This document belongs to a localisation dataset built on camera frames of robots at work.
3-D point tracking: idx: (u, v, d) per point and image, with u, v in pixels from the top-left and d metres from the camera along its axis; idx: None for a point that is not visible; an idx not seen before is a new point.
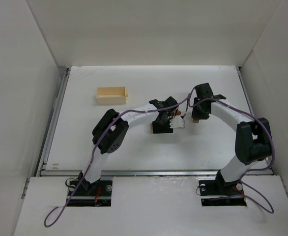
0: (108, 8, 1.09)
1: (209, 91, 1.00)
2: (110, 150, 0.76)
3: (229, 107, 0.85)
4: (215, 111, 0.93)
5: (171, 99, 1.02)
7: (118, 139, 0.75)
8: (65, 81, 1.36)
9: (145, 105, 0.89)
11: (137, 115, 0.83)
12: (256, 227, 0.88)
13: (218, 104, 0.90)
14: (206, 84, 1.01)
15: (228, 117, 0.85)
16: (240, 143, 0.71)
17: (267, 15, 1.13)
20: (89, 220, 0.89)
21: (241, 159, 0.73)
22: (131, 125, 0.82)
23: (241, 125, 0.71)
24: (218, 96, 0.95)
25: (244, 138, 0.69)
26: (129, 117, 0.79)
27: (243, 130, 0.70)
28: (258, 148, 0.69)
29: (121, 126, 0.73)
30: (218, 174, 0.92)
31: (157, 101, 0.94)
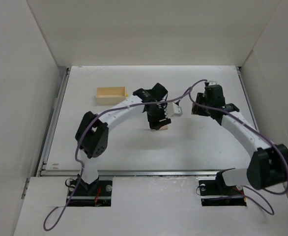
0: (108, 8, 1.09)
1: (221, 96, 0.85)
2: (95, 155, 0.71)
3: (244, 125, 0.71)
4: (226, 125, 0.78)
5: (159, 86, 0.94)
7: (100, 144, 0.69)
8: (65, 81, 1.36)
9: (129, 98, 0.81)
11: (119, 112, 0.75)
12: (256, 226, 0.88)
13: (231, 118, 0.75)
14: (219, 88, 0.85)
15: (243, 136, 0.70)
16: (254, 169, 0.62)
17: (267, 15, 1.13)
20: (89, 220, 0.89)
21: (253, 185, 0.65)
22: (115, 124, 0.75)
23: (257, 153, 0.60)
24: (232, 108, 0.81)
25: (259, 168, 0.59)
26: (108, 118, 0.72)
27: (260, 160, 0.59)
28: (273, 178, 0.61)
29: (100, 128, 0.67)
30: (218, 174, 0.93)
31: (142, 91, 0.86)
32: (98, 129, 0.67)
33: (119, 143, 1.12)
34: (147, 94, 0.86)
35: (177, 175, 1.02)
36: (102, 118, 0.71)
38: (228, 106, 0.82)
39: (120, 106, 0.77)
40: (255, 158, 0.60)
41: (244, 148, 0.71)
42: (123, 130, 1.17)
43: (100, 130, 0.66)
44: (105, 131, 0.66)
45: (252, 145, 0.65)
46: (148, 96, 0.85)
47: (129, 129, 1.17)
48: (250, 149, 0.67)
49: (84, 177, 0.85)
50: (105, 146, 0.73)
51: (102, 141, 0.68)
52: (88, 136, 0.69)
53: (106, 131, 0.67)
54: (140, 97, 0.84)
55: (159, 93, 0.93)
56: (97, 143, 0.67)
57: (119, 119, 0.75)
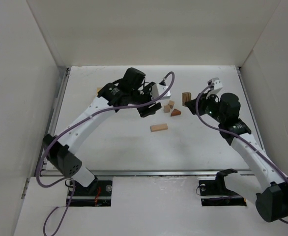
0: (108, 8, 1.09)
1: (236, 113, 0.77)
2: (70, 175, 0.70)
3: (256, 152, 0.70)
4: (236, 147, 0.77)
5: (130, 71, 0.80)
7: (69, 165, 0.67)
8: (65, 80, 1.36)
9: (92, 104, 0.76)
11: (80, 127, 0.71)
12: (256, 226, 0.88)
13: (243, 142, 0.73)
14: (238, 105, 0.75)
15: (254, 164, 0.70)
16: (265, 200, 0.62)
17: (267, 15, 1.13)
20: (89, 220, 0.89)
21: (262, 214, 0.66)
22: (81, 139, 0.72)
23: (270, 188, 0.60)
24: (243, 130, 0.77)
25: (272, 204, 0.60)
26: (69, 136, 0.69)
27: (273, 197, 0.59)
28: (284, 212, 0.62)
29: (60, 152, 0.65)
30: (218, 174, 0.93)
31: (109, 89, 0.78)
32: (59, 153, 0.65)
33: (119, 143, 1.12)
34: (115, 90, 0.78)
35: (177, 175, 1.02)
36: (63, 138, 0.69)
38: (240, 126, 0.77)
39: (82, 118, 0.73)
40: (268, 193, 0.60)
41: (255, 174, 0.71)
42: (123, 130, 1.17)
43: (61, 154, 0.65)
44: (66, 155, 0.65)
45: (266, 178, 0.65)
46: (116, 93, 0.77)
47: (129, 129, 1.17)
48: (263, 180, 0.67)
49: (81, 182, 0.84)
50: (80, 164, 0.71)
51: (69, 164, 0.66)
52: (53, 160, 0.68)
53: (69, 153, 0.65)
54: (107, 96, 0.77)
55: (136, 82, 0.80)
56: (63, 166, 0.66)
57: (83, 133, 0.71)
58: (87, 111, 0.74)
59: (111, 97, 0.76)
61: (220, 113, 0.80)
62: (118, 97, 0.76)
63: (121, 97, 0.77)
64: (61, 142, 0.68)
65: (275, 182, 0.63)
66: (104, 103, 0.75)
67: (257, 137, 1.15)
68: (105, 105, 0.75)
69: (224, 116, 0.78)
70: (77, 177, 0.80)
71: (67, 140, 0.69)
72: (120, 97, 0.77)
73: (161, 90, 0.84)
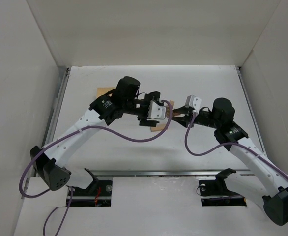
0: (108, 8, 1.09)
1: (231, 117, 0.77)
2: (57, 188, 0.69)
3: (258, 157, 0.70)
4: (235, 154, 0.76)
5: (123, 82, 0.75)
7: (55, 180, 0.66)
8: (65, 81, 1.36)
9: (83, 117, 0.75)
11: (68, 141, 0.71)
12: (257, 227, 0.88)
13: (243, 148, 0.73)
14: (232, 111, 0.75)
15: (257, 170, 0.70)
16: (273, 207, 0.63)
17: (267, 15, 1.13)
20: (89, 220, 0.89)
21: (273, 220, 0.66)
22: (71, 152, 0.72)
23: (280, 195, 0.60)
24: (239, 134, 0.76)
25: (282, 209, 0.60)
26: (57, 149, 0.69)
27: (282, 202, 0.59)
28: None
29: (47, 166, 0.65)
30: (218, 176, 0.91)
31: (101, 102, 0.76)
32: (44, 167, 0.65)
33: (119, 143, 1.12)
34: (108, 103, 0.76)
35: (177, 175, 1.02)
36: (51, 152, 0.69)
38: (236, 130, 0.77)
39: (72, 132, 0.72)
40: (277, 200, 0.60)
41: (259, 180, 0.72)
42: (123, 129, 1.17)
43: (48, 167, 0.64)
44: (52, 169, 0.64)
45: (273, 183, 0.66)
46: (108, 106, 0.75)
47: (129, 129, 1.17)
48: (269, 185, 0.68)
49: (79, 184, 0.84)
50: (68, 176, 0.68)
51: (55, 178, 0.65)
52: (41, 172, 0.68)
53: (55, 166, 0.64)
54: (99, 109, 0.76)
55: (129, 93, 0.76)
56: (49, 180, 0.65)
57: (72, 147, 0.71)
58: (77, 124, 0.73)
59: (103, 110, 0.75)
61: (215, 120, 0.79)
62: (110, 111, 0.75)
63: (113, 111, 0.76)
64: (48, 155, 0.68)
65: (282, 187, 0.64)
66: (95, 117, 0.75)
67: (257, 137, 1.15)
68: (96, 120, 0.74)
69: (219, 122, 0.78)
70: (74, 181, 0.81)
71: (54, 154, 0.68)
72: (112, 110, 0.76)
73: (155, 113, 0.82)
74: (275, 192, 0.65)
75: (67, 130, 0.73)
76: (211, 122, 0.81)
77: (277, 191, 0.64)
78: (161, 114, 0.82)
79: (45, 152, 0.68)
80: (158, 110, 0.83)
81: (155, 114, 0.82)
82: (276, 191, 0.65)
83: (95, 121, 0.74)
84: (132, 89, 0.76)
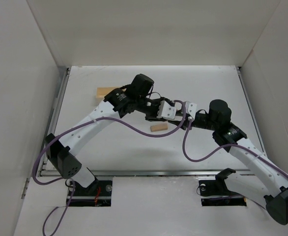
0: (108, 8, 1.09)
1: (228, 118, 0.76)
2: (68, 176, 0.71)
3: (258, 158, 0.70)
4: (234, 155, 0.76)
5: (139, 77, 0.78)
7: (67, 168, 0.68)
8: (65, 80, 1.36)
9: (98, 108, 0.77)
11: (82, 129, 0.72)
12: (257, 227, 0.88)
13: (242, 150, 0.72)
14: (229, 111, 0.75)
15: (258, 169, 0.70)
16: (274, 205, 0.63)
17: (267, 16, 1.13)
20: (89, 220, 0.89)
21: (274, 218, 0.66)
22: (84, 142, 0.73)
23: (281, 194, 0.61)
24: (238, 134, 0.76)
25: (285, 208, 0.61)
26: (72, 137, 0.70)
27: (285, 201, 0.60)
28: None
29: (61, 154, 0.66)
30: (218, 176, 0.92)
31: (116, 95, 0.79)
32: (58, 154, 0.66)
33: (119, 143, 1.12)
34: (122, 96, 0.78)
35: (177, 175, 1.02)
36: (65, 140, 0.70)
38: (234, 131, 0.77)
39: (87, 121, 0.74)
40: (280, 199, 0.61)
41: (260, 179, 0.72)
42: (123, 130, 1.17)
43: (62, 155, 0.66)
44: (66, 157, 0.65)
45: (274, 183, 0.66)
46: (122, 99, 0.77)
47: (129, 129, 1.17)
48: (270, 185, 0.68)
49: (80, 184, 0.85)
50: (79, 166, 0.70)
51: (68, 166, 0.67)
52: (53, 159, 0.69)
53: (70, 154, 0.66)
54: (113, 102, 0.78)
55: (143, 89, 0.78)
56: (62, 168, 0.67)
57: (86, 136, 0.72)
58: (92, 115, 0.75)
59: (117, 103, 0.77)
61: (213, 122, 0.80)
62: (124, 104, 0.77)
63: (127, 104, 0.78)
64: (62, 143, 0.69)
65: (283, 186, 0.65)
66: (110, 108, 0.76)
67: (257, 137, 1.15)
68: (110, 111, 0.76)
69: (217, 124, 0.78)
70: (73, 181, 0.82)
71: (68, 142, 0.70)
72: (126, 103, 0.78)
73: (165, 112, 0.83)
74: (277, 191, 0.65)
75: (82, 120, 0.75)
76: (209, 124, 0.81)
77: (279, 191, 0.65)
78: (171, 114, 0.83)
79: (60, 140, 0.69)
80: (168, 110, 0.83)
81: (165, 113, 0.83)
82: (278, 191, 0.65)
83: (109, 112, 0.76)
84: (147, 86, 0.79)
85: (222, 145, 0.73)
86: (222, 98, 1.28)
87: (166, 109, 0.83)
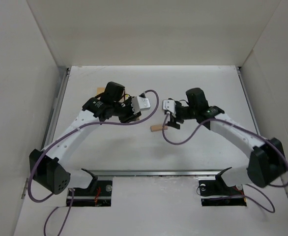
0: (108, 8, 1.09)
1: (203, 101, 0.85)
2: (59, 191, 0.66)
3: (233, 126, 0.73)
4: (215, 129, 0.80)
5: (111, 85, 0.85)
7: (58, 181, 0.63)
8: (65, 81, 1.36)
9: (77, 117, 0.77)
11: (68, 138, 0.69)
12: (257, 227, 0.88)
13: (219, 122, 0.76)
14: (201, 93, 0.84)
15: (235, 137, 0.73)
16: (253, 168, 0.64)
17: (267, 15, 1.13)
20: (89, 220, 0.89)
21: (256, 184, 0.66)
22: (70, 152, 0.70)
23: (253, 152, 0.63)
24: (216, 112, 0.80)
25: (261, 167, 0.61)
26: (58, 149, 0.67)
27: (259, 159, 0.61)
28: (275, 173, 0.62)
29: (50, 167, 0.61)
30: (218, 176, 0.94)
31: (93, 103, 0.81)
32: (47, 167, 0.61)
33: (119, 143, 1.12)
34: (99, 103, 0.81)
35: (177, 175, 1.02)
36: (51, 152, 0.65)
38: (213, 109, 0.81)
39: (71, 131, 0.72)
40: (253, 157, 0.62)
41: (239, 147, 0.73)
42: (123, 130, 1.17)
43: (52, 167, 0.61)
44: (57, 166, 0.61)
45: (248, 146, 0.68)
46: (100, 105, 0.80)
47: (129, 130, 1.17)
48: (246, 149, 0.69)
49: (80, 185, 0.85)
50: (68, 178, 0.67)
51: (58, 179, 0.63)
52: (42, 176, 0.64)
53: (59, 166, 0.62)
54: (92, 109, 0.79)
55: (116, 94, 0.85)
56: (53, 181, 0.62)
57: (72, 145, 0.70)
58: (74, 124, 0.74)
59: (96, 109, 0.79)
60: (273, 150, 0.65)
61: (192, 107, 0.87)
62: (102, 109, 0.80)
63: (105, 110, 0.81)
64: (49, 156, 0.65)
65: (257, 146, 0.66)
66: (90, 115, 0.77)
67: None
68: (91, 118, 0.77)
69: (195, 107, 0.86)
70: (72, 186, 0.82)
71: (55, 153, 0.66)
72: (104, 108, 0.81)
73: (142, 104, 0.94)
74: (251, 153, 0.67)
75: (64, 131, 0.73)
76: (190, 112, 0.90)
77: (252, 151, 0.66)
78: (147, 104, 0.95)
79: (46, 154, 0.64)
80: (143, 101, 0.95)
81: (142, 104, 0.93)
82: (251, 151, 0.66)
83: (91, 119, 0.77)
84: (120, 91, 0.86)
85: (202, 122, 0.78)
86: (222, 98, 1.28)
87: (138, 102, 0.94)
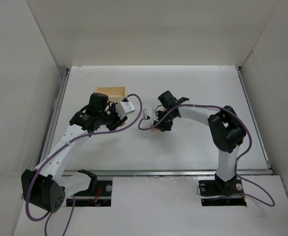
0: (108, 8, 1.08)
1: (172, 98, 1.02)
2: (56, 207, 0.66)
3: (194, 106, 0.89)
4: (184, 114, 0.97)
5: (96, 97, 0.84)
7: (54, 197, 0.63)
8: (65, 81, 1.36)
9: (67, 132, 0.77)
11: (59, 154, 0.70)
12: (257, 227, 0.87)
13: (185, 106, 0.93)
14: (167, 92, 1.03)
15: (197, 115, 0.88)
16: (216, 135, 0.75)
17: (267, 15, 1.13)
20: (89, 221, 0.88)
21: (223, 150, 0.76)
22: (63, 167, 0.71)
23: (211, 119, 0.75)
24: (182, 100, 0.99)
25: (218, 129, 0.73)
26: (50, 166, 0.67)
27: (214, 123, 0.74)
28: (235, 133, 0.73)
29: (45, 185, 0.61)
30: (216, 177, 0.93)
31: (80, 116, 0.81)
32: (42, 186, 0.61)
33: (119, 143, 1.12)
34: (86, 116, 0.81)
35: (177, 175, 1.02)
36: (44, 170, 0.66)
38: (179, 100, 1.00)
39: (61, 146, 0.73)
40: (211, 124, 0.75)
41: (205, 123, 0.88)
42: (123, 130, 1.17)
43: (47, 185, 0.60)
44: (53, 183, 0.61)
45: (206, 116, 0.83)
46: (87, 118, 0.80)
47: (129, 129, 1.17)
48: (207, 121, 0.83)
49: (81, 186, 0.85)
50: (63, 193, 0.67)
51: (54, 195, 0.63)
52: (37, 195, 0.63)
53: (54, 182, 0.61)
54: (79, 123, 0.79)
55: (101, 105, 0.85)
56: (49, 198, 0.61)
57: (64, 161, 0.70)
58: (64, 139, 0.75)
59: (84, 123, 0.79)
60: (227, 115, 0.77)
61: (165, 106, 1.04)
62: (91, 122, 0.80)
63: (93, 122, 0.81)
64: (43, 175, 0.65)
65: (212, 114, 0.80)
66: (78, 129, 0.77)
67: (257, 137, 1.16)
68: (80, 131, 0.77)
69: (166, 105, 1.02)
70: (73, 192, 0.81)
71: (48, 170, 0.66)
72: (92, 121, 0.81)
73: (126, 107, 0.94)
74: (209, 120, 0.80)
75: (54, 147, 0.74)
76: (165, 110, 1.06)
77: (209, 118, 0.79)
78: (132, 106, 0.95)
79: (40, 173, 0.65)
80: (128, 105, 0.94)
81: (127, 109, 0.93)
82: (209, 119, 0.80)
83: (80, 132, 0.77)
84: (103, 101, 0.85)
85: (171, 109, 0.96)
86: (222, 98, 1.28)
87: (123, 106, 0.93)
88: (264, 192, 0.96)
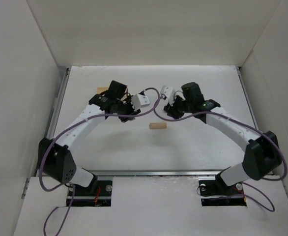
0: (108, 8, 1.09)
1: (199, 95, 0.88)
2: (66, 180, 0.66)
3: (229, 120, 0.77)
4: (211, 122, 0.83)
5: (115, 83, 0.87)
7: (67, 168, 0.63)
8: (65, 80, 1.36)
9: (85, 110, 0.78)
11: (75, 129, 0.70)
12: (257, 226, 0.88)
13: (216, 115, 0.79)
14: (196, 86, 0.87)
15: (229, 131, 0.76)
16: (249, 162, 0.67)
17: (266, 15, 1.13)
20: (88, 221, 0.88)
21: (251, 176, 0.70)
22: (78, 141, 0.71)
23: (251, 146, 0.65)
24: (213, 105, 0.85)
25: (256, 159, 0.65)
26: (66, 137, 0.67)
27: (254, 151, 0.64)
28: (271, 165, 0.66)
29: (60, 154, 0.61)
30: (218, 177, 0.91)
31: (99, 98, 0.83)
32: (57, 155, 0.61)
33: (119, 143, 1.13)
34: (104, 99, 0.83)
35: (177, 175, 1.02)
36: (61, 140, 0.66)
38: (210, 103, 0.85)
39: (78, 121, 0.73)
40: (250, 152, 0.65)
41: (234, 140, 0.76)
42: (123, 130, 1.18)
43: (62, 155, 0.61)
44: (68, 153, 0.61)
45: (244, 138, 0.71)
46: (105, 101, 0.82)
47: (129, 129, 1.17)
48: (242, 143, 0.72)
49: (81, 182, 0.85)
50: (74, 168, 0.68)
51: (67, 165, 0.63)
52: (50, 165, 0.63)
53: (69, 153, 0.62)
54: (97, 103, 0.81)
55: (120, 92, 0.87)
56: (62, 169, 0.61)
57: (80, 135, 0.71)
58: (81, 116, 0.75)
59: (101, 104, 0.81)
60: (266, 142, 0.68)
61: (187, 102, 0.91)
62: (108, 104, 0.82)
63: (110, 104, 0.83)
64: (59, 143, 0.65)
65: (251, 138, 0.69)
66: (97, 109, 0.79)
67: None
68: (98, 111, 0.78)
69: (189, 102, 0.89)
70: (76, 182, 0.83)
71: (65, 141, 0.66)
72: (109, 104, 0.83)
73: (143, 100, 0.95)
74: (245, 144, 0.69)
75: (72, 122, 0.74)
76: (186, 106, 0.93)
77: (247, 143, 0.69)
78: (148, 101, 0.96)
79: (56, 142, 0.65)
80: (144, 98, 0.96)
81: (143, 102, 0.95)
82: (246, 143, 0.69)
83: (97, 112, 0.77)
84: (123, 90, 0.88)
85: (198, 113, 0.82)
86: (222, 98, 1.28)
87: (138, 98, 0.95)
88: (266, 198, 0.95)
